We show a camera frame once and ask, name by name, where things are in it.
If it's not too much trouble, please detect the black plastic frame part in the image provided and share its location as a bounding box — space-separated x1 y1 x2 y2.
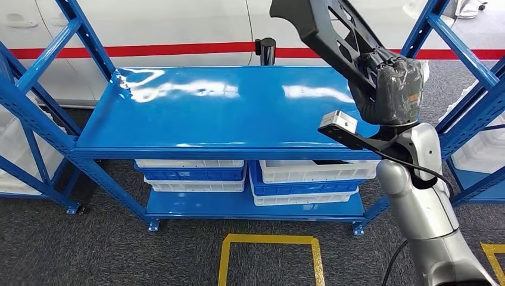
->
269 0 399 92

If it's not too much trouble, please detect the blue metal shelf rack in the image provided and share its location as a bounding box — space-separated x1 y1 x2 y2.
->
434 55 505 206
0 39 83 216
0 0 505 237

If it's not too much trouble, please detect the yellow floor tape square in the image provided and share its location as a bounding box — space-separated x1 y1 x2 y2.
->
217 234 326 286
480 241 505 273

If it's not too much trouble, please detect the red barrier belt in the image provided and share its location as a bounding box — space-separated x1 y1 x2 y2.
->
8 41 505 61

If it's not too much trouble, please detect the translucent white storage crate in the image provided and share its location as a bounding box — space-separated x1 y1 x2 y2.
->
438 79 505 175
0 104 66 196

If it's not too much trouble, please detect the white chair base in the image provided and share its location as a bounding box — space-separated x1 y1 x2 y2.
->
453 0 488 19

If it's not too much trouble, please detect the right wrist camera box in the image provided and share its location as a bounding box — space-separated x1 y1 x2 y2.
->
317 110 382 153

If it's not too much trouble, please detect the black chrome stanchion post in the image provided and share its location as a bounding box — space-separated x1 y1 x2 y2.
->
254 37 277 66

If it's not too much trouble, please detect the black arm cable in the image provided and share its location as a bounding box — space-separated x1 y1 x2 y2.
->
373 151 455 286

